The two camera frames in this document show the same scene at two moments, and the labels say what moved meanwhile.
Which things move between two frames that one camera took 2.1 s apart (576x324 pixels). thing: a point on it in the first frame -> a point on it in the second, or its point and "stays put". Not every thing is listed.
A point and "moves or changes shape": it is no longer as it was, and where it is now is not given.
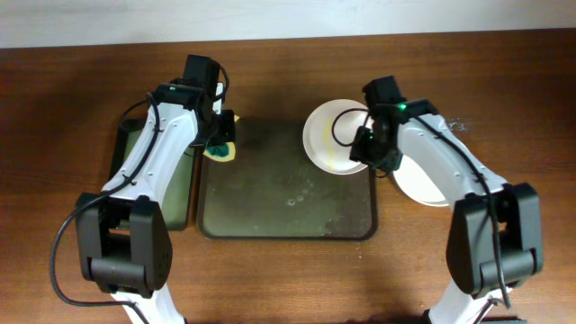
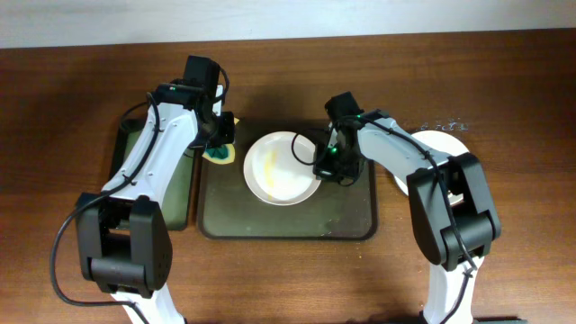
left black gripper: [229, 133] stays put
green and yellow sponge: [223, 152] stays put
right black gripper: [359, 150] -> [325, 172]
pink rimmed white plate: [328, 133] moves or changes shape
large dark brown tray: [274, 191] stays put
